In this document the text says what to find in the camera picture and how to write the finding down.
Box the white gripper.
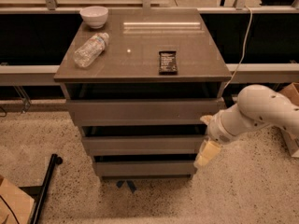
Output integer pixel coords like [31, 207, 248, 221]
[193, 112, 236, 168]

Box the grey bottom drawer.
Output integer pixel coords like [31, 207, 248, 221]
[93, 161, 196, 177]

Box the grey drawer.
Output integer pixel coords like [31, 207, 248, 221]
[93, 161, 196, 177]
[66, 99, 225, 126]
[82, 135, 205, 156]

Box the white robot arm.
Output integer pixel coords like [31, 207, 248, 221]
[193, 85, 299, 168]

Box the grey top drawer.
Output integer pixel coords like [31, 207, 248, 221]
[66, 99, 225, 126]

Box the grey drawer cabinet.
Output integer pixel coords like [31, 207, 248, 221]
[53, 7, 233, 182]

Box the grey middle drawer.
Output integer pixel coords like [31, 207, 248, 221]
[82, 135, 205, 156]

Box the cardboard box right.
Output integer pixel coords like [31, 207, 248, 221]
[280, 82, 299, 159]

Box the cardboard box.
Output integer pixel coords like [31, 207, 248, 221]
[280, 82, 299, 159]
[0, 175, 35, 224]

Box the black snack bar packet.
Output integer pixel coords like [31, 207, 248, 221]
[159, 50, 178, 75]

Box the clear plastic water bottle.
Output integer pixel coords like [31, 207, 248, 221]
[73, 33, 109, 68]

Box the white ceramic bowl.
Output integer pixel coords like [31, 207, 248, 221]
[79, 6, 108, 29]

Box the black metal stand leg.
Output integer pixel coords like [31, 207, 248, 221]
[21, 154, 63, 224]

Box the cardboard box lower left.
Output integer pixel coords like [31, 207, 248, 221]
[0, 175, 35, 224]

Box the black bracket under rail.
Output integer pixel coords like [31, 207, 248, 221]
[222, 85, 236, 108]

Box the white hanging cable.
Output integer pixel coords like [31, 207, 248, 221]
[223, 5, 254, 90]

